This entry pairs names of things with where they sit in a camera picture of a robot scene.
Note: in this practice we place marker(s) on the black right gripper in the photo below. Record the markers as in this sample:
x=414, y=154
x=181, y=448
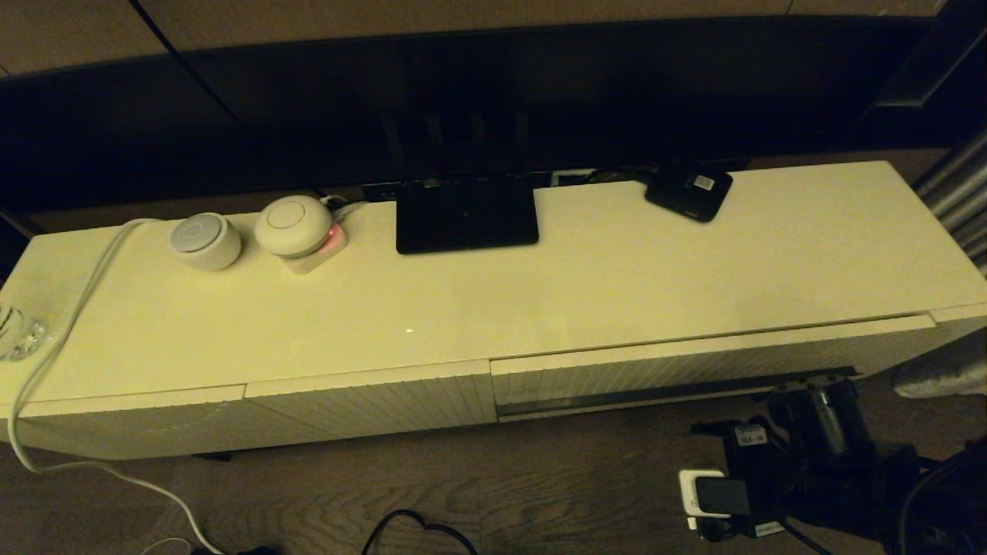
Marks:
x=771, y=478

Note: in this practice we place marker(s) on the white cabinet drawer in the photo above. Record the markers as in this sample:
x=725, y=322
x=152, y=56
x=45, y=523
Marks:
x=617, y=378

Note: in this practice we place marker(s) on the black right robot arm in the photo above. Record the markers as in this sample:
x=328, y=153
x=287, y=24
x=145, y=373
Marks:
x=833, y=432

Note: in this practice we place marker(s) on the white ribbed cabinet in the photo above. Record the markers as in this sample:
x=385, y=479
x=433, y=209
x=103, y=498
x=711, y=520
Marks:
x=463, y=308

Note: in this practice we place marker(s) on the white fabric bundle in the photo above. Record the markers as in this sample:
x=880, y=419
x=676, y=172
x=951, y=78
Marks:
x=944, y=378

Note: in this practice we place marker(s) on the black set-top box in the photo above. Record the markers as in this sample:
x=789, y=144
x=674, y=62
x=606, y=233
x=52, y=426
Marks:
x=685, y=196

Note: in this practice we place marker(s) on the white ribbed cabinet door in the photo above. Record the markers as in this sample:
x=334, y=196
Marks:
x=116, y=428
x=370, y=405

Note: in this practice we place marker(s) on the grey curtain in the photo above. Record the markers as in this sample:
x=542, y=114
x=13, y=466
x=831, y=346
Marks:
x=960, y=200

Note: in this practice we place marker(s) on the black flat screen television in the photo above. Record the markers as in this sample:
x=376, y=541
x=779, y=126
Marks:
x=578, y=92

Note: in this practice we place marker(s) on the white power strip red light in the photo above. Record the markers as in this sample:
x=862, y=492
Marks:
x=316, y=264

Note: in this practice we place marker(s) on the cream round dome device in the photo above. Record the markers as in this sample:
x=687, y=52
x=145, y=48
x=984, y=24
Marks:
x=293, y=227

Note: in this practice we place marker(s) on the white speaker with grey top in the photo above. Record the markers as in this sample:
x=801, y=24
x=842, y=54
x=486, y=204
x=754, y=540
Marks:
x=205, y=245

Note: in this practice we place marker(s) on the clear drinking glass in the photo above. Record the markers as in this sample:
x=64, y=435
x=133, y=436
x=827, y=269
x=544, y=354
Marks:
x=19, y=339

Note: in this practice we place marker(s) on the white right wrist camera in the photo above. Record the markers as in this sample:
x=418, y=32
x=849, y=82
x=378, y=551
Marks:
x=690, y=493

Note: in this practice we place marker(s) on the black television pedestal base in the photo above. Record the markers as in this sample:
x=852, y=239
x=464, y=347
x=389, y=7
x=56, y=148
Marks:
x=463, y=223

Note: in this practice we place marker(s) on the dark wooden wall frame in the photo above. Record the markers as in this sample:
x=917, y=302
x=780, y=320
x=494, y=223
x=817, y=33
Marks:
x=964, y=77

